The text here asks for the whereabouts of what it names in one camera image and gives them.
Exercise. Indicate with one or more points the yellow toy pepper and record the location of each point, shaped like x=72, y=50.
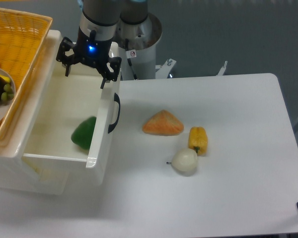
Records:
x=198, y=140

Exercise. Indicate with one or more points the white toy pear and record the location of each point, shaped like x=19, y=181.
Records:
x=184, y=162

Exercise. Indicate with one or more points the white table bracket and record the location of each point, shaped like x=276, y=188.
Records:
x=222, y=69

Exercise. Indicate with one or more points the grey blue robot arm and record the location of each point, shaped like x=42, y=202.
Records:
x=96, y=32

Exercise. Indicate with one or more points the black drawer handle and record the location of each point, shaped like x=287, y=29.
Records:
x=116, y=113

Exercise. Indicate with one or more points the yellow woven basket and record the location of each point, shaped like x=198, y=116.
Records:
x=22, y=35

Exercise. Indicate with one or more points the green toy grapes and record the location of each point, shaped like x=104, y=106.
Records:
x=7, y=93

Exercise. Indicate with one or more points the white upper drawer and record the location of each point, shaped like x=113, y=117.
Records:
x=68, y=101

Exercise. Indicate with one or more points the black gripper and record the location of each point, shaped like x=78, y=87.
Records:
x=91, y=52

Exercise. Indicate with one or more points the green toy pepper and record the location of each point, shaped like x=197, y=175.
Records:
x=83, y=134

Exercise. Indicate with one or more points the yellow toy fruit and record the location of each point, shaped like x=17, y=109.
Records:
x=5, y=78

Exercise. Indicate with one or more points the orange triangular sandwich toy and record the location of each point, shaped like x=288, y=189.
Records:
x=163, y=123

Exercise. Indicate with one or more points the white drawer cabinet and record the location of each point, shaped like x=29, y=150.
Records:
x=17, y=171

